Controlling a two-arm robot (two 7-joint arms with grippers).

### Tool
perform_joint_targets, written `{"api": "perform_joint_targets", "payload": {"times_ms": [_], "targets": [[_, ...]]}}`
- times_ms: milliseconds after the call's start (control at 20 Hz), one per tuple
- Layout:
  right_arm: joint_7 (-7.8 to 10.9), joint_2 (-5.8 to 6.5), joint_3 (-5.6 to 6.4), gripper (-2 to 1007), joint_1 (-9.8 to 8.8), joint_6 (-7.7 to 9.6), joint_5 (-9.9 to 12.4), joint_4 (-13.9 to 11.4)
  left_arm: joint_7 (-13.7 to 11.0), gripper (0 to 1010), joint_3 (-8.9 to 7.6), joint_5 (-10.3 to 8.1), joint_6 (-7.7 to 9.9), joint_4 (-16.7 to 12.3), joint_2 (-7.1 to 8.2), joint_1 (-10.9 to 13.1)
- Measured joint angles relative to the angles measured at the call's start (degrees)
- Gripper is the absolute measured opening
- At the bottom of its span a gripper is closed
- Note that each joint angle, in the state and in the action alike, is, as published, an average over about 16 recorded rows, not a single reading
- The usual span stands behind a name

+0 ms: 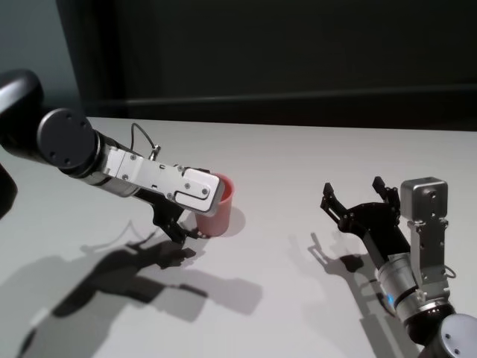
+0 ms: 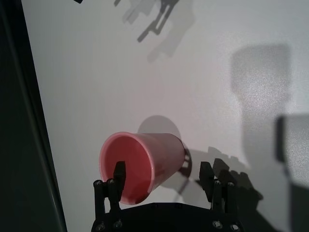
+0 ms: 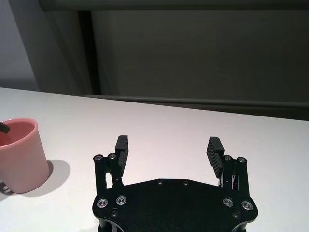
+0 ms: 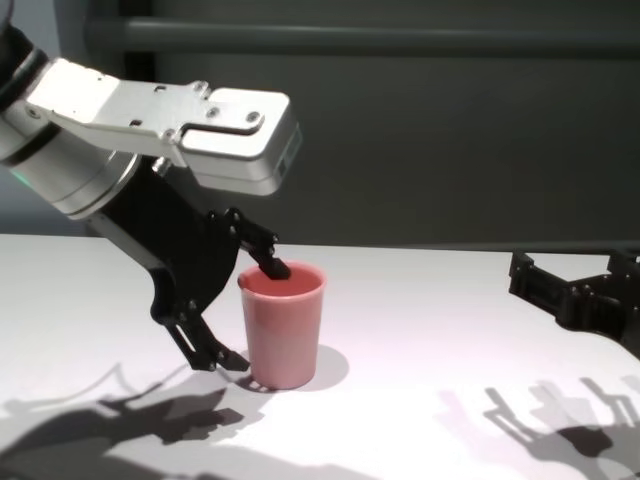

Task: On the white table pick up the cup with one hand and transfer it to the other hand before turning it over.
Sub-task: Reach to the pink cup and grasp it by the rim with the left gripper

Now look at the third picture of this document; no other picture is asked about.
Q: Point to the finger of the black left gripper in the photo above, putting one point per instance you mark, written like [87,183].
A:
[3,127]

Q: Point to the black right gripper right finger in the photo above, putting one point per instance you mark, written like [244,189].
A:
[214,157]

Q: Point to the dark vertical frame post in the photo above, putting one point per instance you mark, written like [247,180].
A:
[88,60]

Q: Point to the dark grey partition panel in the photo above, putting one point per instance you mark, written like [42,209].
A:
[193,53]

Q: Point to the pink plastic cup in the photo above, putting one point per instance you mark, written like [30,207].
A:
[24,164]

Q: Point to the thick grey horizontal frame bar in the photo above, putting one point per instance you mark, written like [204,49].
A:
[169,4]

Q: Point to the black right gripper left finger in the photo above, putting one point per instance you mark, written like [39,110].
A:
[122,157]

